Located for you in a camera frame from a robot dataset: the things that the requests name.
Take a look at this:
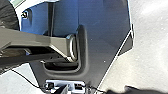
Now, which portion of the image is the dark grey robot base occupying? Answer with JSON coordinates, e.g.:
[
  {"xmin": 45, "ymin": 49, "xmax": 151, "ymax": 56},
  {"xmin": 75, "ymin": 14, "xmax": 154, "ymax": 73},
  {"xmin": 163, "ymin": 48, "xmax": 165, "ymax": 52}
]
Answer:
[{"xmin": 19, "ymin": 0, "xmax": 135, "ymax": 94}]

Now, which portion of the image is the small white cable box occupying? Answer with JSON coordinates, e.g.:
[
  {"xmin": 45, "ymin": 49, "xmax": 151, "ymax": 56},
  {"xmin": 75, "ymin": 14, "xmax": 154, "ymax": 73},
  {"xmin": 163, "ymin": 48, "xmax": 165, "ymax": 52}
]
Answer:
[{"xmin": 44, "ymin": 78, "xmax": 89, "ymax": 94}]

